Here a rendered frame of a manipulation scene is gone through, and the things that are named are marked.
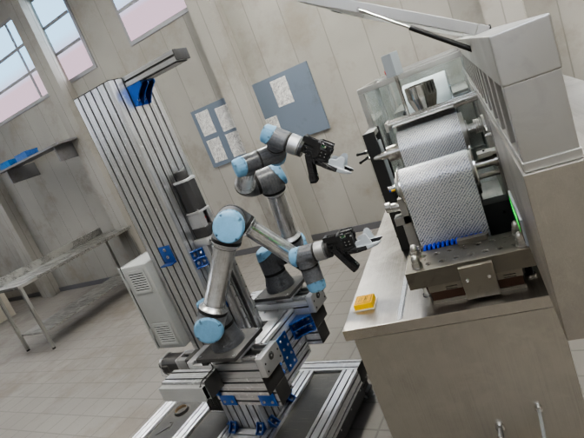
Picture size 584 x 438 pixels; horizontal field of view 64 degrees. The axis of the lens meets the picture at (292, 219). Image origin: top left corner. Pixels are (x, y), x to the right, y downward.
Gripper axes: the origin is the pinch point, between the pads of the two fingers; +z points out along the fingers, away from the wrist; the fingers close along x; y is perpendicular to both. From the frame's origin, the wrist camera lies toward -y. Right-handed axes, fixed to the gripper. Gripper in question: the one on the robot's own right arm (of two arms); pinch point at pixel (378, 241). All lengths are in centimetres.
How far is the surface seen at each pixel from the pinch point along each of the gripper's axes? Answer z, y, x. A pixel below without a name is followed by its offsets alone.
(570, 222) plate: 51, 26, -84
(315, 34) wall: -77, 113, 348
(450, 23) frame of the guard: 43, 62, -14
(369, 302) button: -7.2, -16.8, -13.3
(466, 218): 31.4, 0.4, -0.2
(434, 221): 21.0, 2.4, -0.2
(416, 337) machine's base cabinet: 7.7, -25.9, -25.9
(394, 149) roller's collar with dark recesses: 11.4, 26.2, 28.4
